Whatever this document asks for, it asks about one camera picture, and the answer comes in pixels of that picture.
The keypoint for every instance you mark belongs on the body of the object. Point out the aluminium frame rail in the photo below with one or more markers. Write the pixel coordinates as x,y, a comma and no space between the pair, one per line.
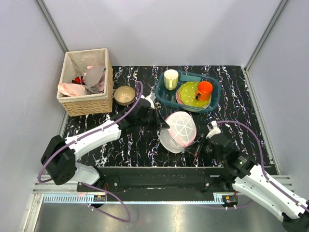
52,25

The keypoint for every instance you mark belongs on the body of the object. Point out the gold brown bowl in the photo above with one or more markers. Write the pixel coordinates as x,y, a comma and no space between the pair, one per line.
125,95

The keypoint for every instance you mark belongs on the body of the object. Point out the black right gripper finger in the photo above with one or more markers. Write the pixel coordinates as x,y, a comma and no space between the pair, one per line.
201,140
193,149

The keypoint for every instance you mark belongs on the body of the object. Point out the white mesh laundry bag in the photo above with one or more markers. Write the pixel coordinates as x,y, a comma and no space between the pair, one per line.
181,133

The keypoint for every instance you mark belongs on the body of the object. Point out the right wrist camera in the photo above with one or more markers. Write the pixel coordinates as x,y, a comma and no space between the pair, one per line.
213,129

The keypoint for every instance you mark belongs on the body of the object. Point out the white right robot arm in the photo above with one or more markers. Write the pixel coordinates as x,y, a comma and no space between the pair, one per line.
257,184

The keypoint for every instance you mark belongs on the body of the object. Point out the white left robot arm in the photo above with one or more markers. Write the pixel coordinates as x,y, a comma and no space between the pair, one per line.
61,155

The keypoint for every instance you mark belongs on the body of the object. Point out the grey bra in basket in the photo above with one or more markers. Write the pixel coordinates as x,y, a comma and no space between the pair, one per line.
94,80

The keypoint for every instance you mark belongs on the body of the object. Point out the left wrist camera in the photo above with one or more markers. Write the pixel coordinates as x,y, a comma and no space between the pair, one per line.
151,97

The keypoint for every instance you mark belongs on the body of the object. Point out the woven wicker laundry basket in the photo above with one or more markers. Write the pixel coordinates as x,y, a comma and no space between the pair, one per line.
77,63

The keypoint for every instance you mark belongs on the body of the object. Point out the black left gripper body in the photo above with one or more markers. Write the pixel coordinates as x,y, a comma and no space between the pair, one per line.
149,121

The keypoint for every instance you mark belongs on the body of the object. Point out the red black garment in basket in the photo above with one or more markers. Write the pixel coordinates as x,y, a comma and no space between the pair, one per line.
78,80

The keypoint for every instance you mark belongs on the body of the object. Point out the orange mug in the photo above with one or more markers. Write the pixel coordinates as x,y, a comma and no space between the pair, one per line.
204,91

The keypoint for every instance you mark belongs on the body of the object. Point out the teal plastic dish tub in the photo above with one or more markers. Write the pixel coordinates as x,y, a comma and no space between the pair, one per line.
168,98

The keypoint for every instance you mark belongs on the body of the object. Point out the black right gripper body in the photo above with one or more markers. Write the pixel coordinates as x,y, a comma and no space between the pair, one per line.
208,150

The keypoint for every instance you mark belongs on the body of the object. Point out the pink garment in basket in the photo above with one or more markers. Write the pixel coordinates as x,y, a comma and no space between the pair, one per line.
71,90

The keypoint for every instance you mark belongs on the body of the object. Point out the green dotted plate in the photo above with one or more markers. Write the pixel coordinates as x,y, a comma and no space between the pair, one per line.
187,93

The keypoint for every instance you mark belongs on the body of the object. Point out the pink plate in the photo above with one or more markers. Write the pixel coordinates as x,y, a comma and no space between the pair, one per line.
181,102

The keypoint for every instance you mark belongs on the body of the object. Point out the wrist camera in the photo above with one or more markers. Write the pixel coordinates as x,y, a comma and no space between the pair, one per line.
151,97
213,129

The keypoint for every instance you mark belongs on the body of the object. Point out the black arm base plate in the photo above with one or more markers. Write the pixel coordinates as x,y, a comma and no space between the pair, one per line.
198,179

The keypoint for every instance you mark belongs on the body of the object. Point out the cream ceramic mug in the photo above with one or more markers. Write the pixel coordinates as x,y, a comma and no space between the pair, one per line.
170,79

